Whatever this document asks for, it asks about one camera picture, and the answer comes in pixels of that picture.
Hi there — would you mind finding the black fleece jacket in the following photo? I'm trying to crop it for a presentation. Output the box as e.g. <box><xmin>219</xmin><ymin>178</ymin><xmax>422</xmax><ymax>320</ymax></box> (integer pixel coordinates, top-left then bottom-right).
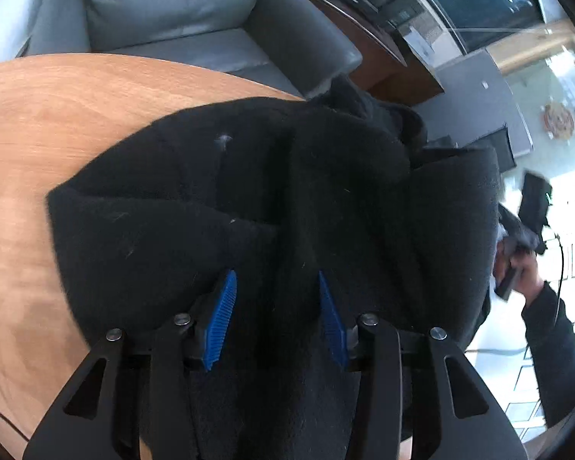
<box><xmin>46</xmin><ymin>78</ymin><xmax>499</xmax><ymax>459</ymax></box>

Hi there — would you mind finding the right forearm black sleeve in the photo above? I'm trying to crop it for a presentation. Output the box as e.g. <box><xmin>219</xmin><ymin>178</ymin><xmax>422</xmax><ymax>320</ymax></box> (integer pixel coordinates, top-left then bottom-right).
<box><xmin>522</xmin><ymin>283</ymin><xmax>575</xmax><ymax>428</ymax></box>

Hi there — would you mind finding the person's right hand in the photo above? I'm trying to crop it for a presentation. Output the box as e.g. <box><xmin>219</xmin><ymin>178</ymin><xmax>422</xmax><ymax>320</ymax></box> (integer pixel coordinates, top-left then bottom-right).
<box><xmin>492</xmin><ymin>239</ymin><xmax>544</xmax><ymax>307</ymax></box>

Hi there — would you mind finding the grey metal cabinet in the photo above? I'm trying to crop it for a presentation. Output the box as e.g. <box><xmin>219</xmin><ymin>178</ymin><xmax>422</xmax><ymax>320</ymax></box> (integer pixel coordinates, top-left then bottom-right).
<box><xmin>414</xmin><ymin>49</ymin><xmax>533</xmax><ymax>173</ymax></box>

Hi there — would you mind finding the dark wood cabinet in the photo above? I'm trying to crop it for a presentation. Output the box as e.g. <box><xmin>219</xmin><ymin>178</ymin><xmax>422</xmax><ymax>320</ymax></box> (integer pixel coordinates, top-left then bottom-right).
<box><xmin>310</xmin><ymin>0</ymin><xmax>445</xmax><ymax>106</ymax></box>

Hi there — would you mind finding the grey leather armchair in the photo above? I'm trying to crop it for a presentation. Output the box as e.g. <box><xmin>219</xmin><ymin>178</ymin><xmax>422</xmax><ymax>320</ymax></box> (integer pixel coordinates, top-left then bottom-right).
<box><xmin>25</xmin><ymin>0</ymin><xmax>361</xmax><ymax>99</ymax></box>

